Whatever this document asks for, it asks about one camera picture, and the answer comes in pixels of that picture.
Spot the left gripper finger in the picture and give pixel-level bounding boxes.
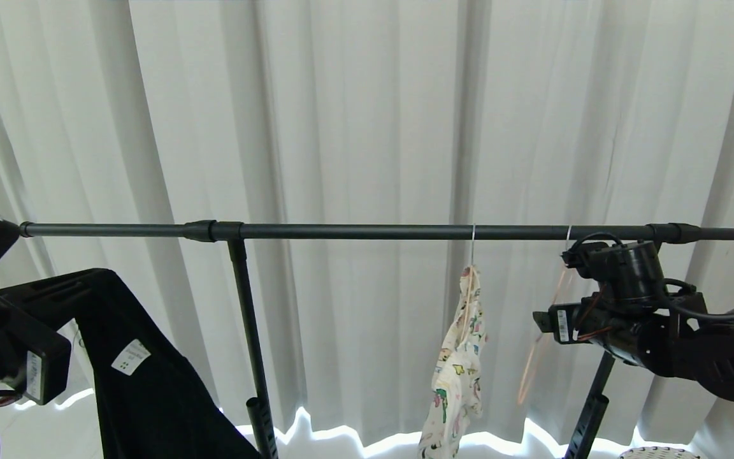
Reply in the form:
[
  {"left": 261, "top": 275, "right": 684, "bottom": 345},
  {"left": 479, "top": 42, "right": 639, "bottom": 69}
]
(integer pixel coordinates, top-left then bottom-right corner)
[{"left": 0, "top": 268, "right": 116, "bottom": 333}]

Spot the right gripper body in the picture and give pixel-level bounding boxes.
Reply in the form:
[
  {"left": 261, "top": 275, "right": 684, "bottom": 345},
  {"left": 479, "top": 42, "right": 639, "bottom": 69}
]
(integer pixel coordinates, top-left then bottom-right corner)
[{"left": 549, "top": 295, "right": 659, "bottom": 368}]

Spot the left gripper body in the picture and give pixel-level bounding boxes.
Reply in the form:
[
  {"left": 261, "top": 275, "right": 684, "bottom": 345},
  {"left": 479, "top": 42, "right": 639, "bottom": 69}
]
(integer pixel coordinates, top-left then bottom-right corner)
[{"left": 0, "top": 296, "right": 73, "bottom": 407}]

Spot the pink clothes hanger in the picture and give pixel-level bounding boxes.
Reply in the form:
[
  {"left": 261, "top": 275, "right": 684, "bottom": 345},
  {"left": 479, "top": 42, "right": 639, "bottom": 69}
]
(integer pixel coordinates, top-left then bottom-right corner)
[
  {"left": 517, "top": 226, "right": 576, "bottom": 406},
  {"left": 464, "top": 224, "right": 478, "bottom": 345}
]

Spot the black garment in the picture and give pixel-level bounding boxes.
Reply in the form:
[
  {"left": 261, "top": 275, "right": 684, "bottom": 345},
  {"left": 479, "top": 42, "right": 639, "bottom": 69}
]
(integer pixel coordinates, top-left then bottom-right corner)
[{"left": 73, "top": 268, "right": 264, "bottom": 459}]

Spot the cream printed garment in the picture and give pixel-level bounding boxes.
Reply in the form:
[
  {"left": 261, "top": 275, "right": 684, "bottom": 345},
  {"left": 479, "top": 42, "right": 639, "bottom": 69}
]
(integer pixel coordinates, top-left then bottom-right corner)
[{"left": 418, "top": 265, "right": 489, "bottom": 459}]

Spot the white laundry basket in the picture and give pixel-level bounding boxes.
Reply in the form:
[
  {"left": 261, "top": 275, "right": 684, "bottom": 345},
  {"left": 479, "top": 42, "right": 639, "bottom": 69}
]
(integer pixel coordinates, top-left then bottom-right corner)
[{"left": 619, "top": 446, "right": 702, "bottom": 459}]

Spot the black clothes rack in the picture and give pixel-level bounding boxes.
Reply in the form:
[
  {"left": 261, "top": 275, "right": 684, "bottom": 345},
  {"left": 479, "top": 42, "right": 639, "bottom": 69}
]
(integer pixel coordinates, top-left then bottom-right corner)
[{"left": 20, "top": 220, "right": 734, "bottom": 459}]

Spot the white curtain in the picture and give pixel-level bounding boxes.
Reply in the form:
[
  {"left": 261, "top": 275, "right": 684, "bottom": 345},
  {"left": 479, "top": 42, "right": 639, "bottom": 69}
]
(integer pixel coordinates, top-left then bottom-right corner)
[{"left": 0, "top": 0, "right": 734, "bottom": 459}]

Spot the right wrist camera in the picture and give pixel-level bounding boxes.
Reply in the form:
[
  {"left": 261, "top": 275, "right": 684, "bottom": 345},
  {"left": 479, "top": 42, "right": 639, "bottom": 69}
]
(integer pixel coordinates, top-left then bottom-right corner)
[{"left": 561, "top": 233, "right": 626, "bottom": 281}]

